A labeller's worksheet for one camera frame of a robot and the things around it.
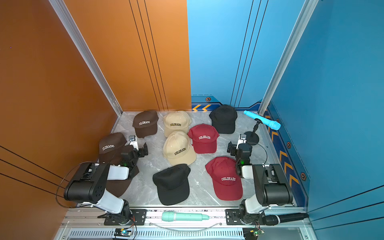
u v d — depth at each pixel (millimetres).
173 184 820
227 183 798
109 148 939
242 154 711
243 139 792
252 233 701
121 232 709
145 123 1054
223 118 1113
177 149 907
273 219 694
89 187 455
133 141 809
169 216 708
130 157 722
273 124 808
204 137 966
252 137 1023
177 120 1050
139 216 730
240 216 660
